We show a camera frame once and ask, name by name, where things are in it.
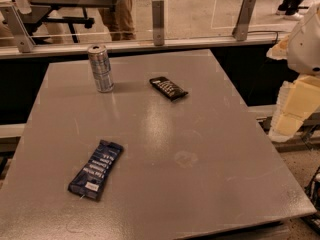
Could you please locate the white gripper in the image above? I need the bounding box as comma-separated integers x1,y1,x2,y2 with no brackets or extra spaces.
266,4,320,142

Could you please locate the silver blue redbull can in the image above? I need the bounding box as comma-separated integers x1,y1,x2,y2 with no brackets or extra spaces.
88,45,114,93

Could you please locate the black equipment at floor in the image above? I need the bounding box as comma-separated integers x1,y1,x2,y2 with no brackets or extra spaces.
302,167,320,235

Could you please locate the black snack bar wrapper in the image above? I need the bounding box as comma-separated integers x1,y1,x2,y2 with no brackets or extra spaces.
149,76,188,101

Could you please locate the person in tan trousers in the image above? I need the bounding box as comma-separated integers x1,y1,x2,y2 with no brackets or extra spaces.
99,0,136,41

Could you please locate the blue snack bag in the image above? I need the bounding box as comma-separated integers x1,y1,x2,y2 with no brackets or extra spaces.
68,140,124,200

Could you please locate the black background table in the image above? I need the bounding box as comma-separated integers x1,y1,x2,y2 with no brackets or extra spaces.
19,0,122,44

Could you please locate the black cable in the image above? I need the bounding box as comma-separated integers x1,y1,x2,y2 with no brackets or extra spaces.
246,29,280,45

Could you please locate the right metal bracket post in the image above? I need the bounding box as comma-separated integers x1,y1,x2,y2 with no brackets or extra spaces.
232,0,256,41

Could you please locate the metal bracket post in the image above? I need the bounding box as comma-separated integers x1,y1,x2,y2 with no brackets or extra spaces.
152,0,165,46
0,5,35,53
232,0,256,41

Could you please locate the middle metal bracket post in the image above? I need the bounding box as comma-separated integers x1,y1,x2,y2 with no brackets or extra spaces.
152,0,165,46

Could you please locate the metal barrier rail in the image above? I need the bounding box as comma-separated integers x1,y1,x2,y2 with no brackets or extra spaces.
0,31,287,60

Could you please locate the left metal bracket post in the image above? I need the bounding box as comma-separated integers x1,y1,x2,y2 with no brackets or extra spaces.
0,5,35,53

